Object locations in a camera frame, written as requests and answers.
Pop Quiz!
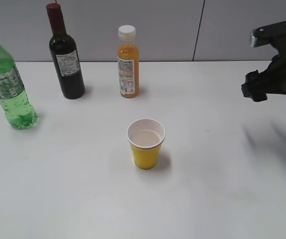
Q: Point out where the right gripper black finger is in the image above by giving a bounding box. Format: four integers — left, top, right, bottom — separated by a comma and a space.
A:
241, 70, 267, 102

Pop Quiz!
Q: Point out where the right gripper silver-tipped finger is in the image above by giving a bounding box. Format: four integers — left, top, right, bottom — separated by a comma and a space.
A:
250, 21, 286, 47

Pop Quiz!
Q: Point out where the yellow paper cup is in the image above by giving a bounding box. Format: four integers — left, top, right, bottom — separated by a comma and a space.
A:
127, 119, 166, 170

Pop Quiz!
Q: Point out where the green sprite bottle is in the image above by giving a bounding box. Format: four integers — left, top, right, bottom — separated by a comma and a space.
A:
0, 45, 37, 129

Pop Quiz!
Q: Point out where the orange juice bottle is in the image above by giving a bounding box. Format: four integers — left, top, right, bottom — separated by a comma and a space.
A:
117, 25, 139, 99

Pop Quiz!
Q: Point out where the dark wine bottle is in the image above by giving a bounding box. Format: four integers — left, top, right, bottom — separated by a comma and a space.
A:
46, 2, 85, 99

